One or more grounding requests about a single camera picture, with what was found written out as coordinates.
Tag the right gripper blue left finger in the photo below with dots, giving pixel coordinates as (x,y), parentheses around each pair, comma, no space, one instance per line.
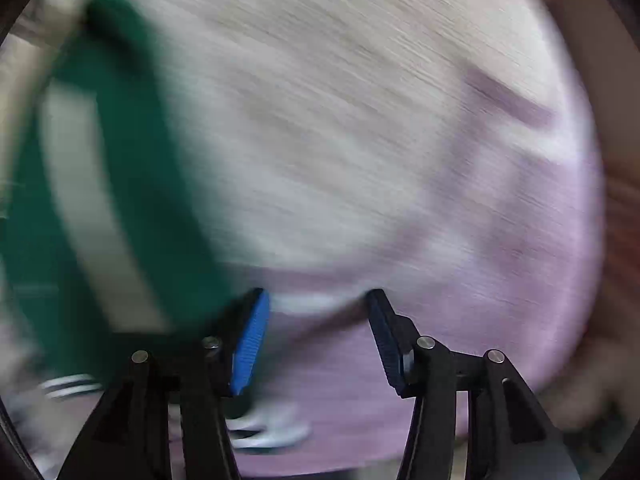
(256,313)

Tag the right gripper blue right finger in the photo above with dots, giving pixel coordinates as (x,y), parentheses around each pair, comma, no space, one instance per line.
(395,336)

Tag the green white varsity jacket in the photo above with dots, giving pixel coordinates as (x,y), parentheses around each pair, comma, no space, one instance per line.
(146,154)

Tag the floral purple bed blanket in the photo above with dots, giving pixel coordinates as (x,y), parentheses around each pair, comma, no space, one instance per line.
(450,162)

